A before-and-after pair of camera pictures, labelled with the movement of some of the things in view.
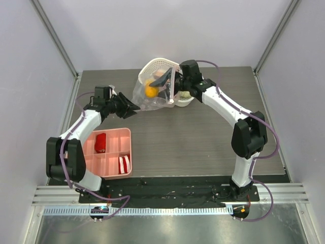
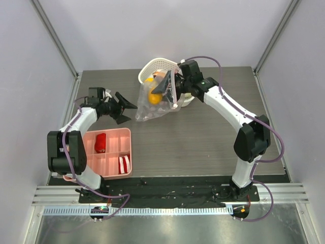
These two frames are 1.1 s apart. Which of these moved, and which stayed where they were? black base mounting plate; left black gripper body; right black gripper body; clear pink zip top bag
Moved: clear pink zip top bag
Stayed: left black gripper body; right black gripper body; black base mounting plate
